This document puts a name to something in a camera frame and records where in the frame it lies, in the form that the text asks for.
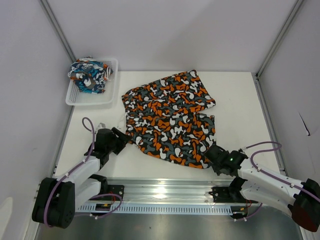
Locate orange black camouflage shorts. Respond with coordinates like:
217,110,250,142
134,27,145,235
121,69,216,169

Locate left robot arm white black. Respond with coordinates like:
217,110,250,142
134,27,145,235
31,127,131,229

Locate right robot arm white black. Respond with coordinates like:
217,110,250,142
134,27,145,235
204,144,320,232

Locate blue patterned shorts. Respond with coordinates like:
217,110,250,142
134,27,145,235
67,56,114,94

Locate white plastic basket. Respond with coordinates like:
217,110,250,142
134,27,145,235
65,58,119,107

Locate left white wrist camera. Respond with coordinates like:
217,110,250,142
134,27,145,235
96,122,106,131

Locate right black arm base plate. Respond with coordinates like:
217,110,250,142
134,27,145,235
208,186,258,204

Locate left aluminium side rail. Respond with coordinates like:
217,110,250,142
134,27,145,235
49,106,75,177

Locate aluminium side rail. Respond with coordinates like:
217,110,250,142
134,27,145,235
251,73,288,176
49,106,75,177

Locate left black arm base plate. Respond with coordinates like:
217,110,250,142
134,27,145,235
99,184,125,201

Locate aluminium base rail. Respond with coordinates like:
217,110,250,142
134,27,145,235
33,177,306,207

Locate white slotted cable duct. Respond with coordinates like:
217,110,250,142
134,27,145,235
75,202,233,216

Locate right aluminium side rail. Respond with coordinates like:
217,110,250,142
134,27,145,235
251,73,288,176

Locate left aluminium corner post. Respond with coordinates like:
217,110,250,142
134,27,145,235
38,0,76,62

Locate aluminium corner post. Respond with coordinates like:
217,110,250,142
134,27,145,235
255,0,307,80
38,0,76,62

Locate right aluminium corner post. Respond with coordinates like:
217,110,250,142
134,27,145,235
255,0,307,80

